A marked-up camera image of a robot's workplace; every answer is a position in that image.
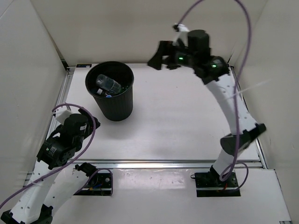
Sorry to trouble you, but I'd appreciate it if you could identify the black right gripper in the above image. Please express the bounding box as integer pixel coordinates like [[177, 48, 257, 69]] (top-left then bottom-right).
[[147, 42, 197, 71]]

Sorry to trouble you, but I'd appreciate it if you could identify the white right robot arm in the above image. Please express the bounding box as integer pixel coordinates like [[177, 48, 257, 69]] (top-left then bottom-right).
[[147, 24, 266, 187]]

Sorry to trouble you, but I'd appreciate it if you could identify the green soda bottle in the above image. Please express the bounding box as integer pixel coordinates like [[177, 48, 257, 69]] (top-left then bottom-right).
[[121, 85, 129, 92]]

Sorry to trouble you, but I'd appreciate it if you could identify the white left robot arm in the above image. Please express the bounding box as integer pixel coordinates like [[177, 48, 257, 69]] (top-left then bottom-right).
[[1, 110, 100, 224]]

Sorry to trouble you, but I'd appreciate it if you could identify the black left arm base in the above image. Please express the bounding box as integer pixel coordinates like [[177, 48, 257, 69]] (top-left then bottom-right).
[[74, 162, 114, 196]]

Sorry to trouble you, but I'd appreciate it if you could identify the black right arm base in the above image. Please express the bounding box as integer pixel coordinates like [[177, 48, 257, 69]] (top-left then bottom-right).
[[190, 172, 241, 197]]

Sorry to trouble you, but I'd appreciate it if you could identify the clear water bottle orange label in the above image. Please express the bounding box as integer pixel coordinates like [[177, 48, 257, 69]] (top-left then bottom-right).
[[96, 74, 122, 94]]

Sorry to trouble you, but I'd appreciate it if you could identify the aluminium table frame rail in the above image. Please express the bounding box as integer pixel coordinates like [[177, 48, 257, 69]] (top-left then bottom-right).
[[53, 64, 291, 224]]

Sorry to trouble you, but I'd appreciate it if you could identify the black ribbed plastic bin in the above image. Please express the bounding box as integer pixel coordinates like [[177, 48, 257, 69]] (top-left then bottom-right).
[[85, 61, 134, 121]]

